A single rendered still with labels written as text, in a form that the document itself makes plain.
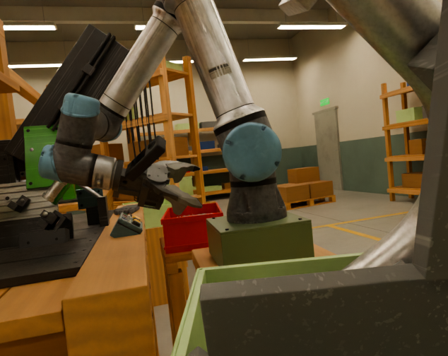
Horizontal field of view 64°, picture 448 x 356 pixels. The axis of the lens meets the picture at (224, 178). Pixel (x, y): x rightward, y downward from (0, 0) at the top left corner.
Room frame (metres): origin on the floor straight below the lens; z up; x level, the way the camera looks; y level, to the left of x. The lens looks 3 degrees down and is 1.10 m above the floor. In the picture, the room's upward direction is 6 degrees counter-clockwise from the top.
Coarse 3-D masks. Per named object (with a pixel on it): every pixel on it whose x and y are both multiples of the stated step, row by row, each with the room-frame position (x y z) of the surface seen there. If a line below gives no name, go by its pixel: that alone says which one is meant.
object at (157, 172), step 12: (120, 168) 0.78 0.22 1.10; (156, 168) 0.82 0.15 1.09; (120, 180) 0.80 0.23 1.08; (144, 180) 0.79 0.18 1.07; (156, 180) 0.79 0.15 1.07; (168, 180) 0.81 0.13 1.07; (120, 192) 0.81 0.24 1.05; (132, 192) 0.82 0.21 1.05; (144, 192) 0.80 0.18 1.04; (144, 204) 0.82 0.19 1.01; (156, 204) 0.82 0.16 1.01
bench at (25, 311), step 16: (16, 288) 0.72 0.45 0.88; (32, 288) 0.71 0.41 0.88; (48, 288) 0.70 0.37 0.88; (64, 288) 0.69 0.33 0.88; (0, 304) 0.63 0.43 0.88; (16, 304) 0.62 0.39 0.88; (32, 304) 0.62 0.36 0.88; (48, 304) 0.61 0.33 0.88; (0, 320) 0.56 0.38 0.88; (16, 320) 0.56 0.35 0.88; (32, 320) 0.56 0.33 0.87; (48, 320) 0.57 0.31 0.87; (0, 336) 0.55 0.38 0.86; (16, 336) 0.56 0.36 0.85; (32, 336) 0.56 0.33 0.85; (48, 336) 0.64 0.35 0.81; (64, 336) 0.65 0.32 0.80; (0, 352) 0.62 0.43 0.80; (16, 352) 0.63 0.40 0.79; (32, 352) 0.63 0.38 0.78; (48, 352) 0.64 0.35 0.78; (64, 352) 0.65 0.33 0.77
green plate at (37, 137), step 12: (24, 132) 1.17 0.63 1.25; (36, 132) 1.17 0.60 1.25; (48, 132) 1.18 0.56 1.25; (24, 144) 1.16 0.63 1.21; (36, 144) 1.16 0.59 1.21; (48, 144) 1.17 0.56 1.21; (36, 156) 1.15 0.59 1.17; (36, 168) 1.14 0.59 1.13; (36, 180) 1.13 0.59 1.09; (48, 180) 1.14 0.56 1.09
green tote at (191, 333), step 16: (320, 256) 0.46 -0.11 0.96; (336, 256) 0.45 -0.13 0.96; (352, 256) 0.45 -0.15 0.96; (208, 272) 0.45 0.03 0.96; (224, 272) 0.45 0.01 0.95; (240, 272) 0.45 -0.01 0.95; (256, 272) 0.45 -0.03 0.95; (272, 272) 0.45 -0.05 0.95; (288, 272) 0.45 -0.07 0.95; (304, 272) 0.45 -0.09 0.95; (192, 288) 0.39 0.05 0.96; (192, 304) 0.34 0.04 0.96; (192, 320) 0.31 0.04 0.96; (192, 336) 0.29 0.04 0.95; (176, 352) 0.26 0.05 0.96
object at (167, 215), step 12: (204, 204) 1.50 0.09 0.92; (216, 204) 1.45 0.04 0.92; (168, 216) 1.40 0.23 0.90; (180, 216) 1.45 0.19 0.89; (192, 216) 1.20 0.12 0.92; (204, 216) 1.20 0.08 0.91; (216, 216) 1.20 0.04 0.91; (168, 228) 1.19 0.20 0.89; (180, 228) 1.20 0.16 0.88; (192, 228) 1.20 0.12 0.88; (204, 228) 1.20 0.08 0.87; (168, 240) 1.19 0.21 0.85; (180, 240) 1.20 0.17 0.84; (192, 240) 1.20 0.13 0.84; (204, 240) 1.20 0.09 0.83; (168, 252) 1.19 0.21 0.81
